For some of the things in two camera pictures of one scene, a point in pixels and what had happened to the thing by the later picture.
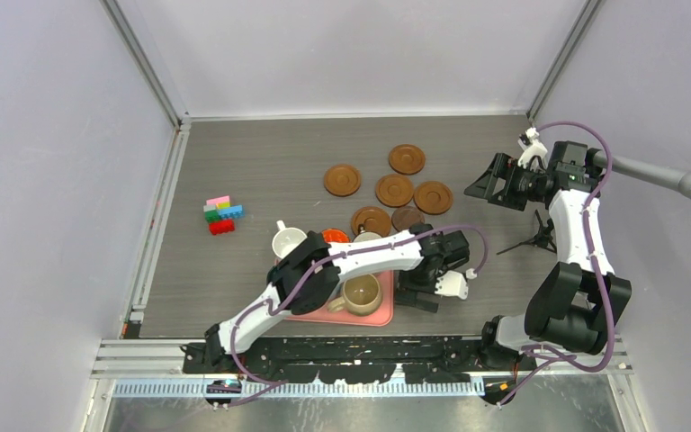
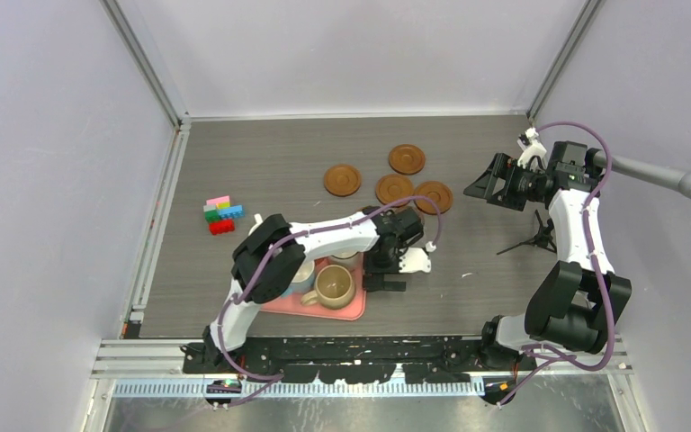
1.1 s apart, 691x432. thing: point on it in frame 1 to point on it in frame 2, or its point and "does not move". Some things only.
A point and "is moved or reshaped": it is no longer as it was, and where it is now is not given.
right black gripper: x=504 y=166 does not move
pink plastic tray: x=382 y=317 is moved or reshaped
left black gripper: x=407 y=292 to x=373 y=276
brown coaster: x=394 y=190 does not move
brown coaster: x=432 y=197 does not move
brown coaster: x=342 y=180 does not move
